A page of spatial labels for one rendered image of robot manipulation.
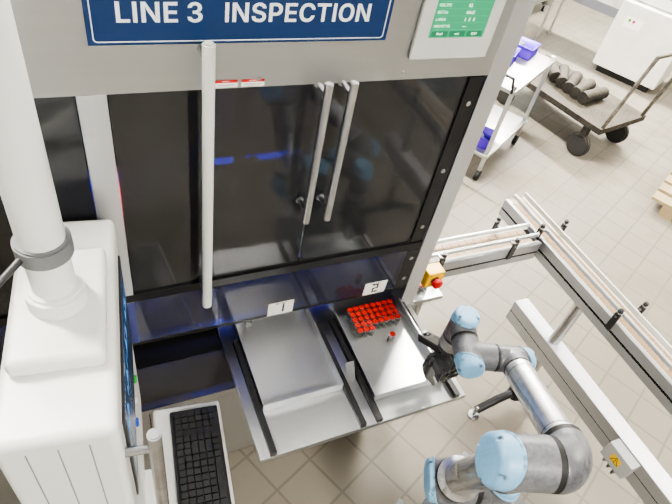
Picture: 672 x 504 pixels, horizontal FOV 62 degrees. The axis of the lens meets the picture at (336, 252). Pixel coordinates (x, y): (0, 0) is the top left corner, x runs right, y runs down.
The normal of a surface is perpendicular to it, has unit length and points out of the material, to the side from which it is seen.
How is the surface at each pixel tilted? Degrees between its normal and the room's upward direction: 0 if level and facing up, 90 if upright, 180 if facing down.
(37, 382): 0
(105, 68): 90
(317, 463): 0
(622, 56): 90
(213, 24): 90
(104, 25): 90
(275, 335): 0
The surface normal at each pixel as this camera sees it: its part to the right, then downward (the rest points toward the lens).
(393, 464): 0.17, -0.70
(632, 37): -0.65, 0.45
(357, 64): 0.38, 0.70
